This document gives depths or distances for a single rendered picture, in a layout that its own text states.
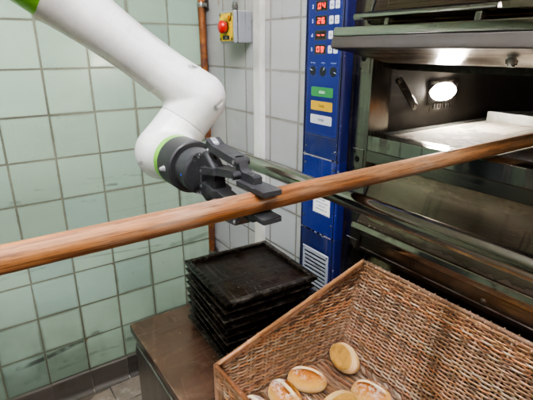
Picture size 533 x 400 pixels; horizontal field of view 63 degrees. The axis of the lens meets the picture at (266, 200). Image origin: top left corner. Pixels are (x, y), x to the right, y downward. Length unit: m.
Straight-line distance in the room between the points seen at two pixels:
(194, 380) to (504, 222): 0.83
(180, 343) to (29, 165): 0.82
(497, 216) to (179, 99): 0.69
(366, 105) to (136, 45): 0.60
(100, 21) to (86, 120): 0.91
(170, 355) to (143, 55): 0.82
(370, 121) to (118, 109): 0.98
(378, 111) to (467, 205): 0.33
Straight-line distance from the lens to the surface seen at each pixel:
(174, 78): 0.86
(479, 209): 1.04
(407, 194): 1.14
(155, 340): 1.39
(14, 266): 0.50
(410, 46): 0.90
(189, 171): 0.73
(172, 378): 1.25
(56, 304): 1.94
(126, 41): 0.86
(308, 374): 1.15
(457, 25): 0.85
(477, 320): 1.07
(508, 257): 0.57
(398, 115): 1.26
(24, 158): 1.73
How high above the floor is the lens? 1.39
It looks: 19 degrees down
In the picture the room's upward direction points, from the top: straight up
